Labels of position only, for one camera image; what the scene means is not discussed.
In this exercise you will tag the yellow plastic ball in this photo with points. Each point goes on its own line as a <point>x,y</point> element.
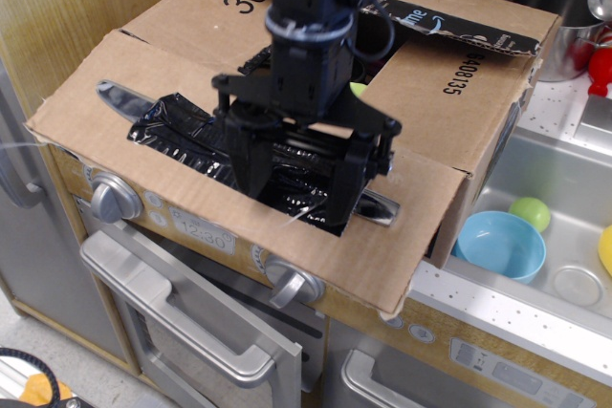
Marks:
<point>605,249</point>

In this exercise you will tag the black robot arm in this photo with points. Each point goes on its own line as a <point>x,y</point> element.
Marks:
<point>297,18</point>

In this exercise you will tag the silver stove knob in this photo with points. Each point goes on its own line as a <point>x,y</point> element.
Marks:
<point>114,199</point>
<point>291,283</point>

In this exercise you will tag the grey dishwasher door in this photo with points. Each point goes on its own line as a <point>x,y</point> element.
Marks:
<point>364,372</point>

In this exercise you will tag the blue plastic bowl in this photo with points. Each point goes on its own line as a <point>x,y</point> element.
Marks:
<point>501,243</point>

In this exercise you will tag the left silver stove knob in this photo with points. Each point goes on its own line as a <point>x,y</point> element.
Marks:
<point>114,199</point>

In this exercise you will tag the oven clock display panel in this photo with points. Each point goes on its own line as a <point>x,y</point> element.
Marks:
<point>203,231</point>

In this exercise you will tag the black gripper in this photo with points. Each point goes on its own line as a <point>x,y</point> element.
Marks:
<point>308,83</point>

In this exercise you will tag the stainless steel pot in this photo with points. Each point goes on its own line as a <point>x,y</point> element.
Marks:
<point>575,40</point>

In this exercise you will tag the right silver stove knob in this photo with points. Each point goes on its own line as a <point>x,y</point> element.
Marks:
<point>291,283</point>

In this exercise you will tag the grey oven door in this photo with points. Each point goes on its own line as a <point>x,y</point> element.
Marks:
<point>207,335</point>

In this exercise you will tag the green plastic ball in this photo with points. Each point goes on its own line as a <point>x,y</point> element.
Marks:
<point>532,210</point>

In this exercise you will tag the grey toy fridge door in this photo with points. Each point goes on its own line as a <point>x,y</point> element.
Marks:
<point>41,268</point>

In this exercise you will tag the red toy bottle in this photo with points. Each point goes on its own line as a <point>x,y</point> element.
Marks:
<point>599,68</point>

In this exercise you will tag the large brown cardboard box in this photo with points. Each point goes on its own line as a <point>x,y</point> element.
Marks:
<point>455,102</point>

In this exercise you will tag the orange object on floor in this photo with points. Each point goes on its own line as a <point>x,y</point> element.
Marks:
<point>37,391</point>

